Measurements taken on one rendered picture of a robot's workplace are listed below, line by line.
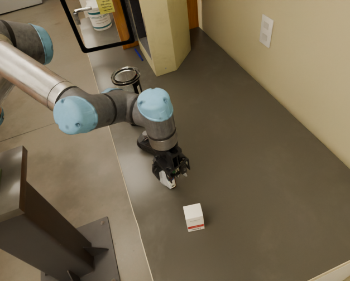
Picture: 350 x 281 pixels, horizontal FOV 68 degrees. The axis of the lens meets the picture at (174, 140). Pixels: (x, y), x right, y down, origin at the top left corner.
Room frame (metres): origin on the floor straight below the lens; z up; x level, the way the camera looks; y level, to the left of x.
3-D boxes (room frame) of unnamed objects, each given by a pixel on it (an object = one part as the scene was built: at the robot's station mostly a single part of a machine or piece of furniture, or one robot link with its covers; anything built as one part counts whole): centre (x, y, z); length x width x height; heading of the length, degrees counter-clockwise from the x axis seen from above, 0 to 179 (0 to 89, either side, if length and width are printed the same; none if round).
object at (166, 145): (0.46, 0.03, 1.21); 0.08 x 0.08 x 0.05
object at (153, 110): (0.46, 0.03, 1.28); 0.09 x 0.08 x 0.11; 54
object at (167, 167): (0.46, 0.02, 1.12); 0.09 x 0.08 x 0.12; 30
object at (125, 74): (0.84, 0.13, 1.06); 0.11 x 0.11 x 0.21
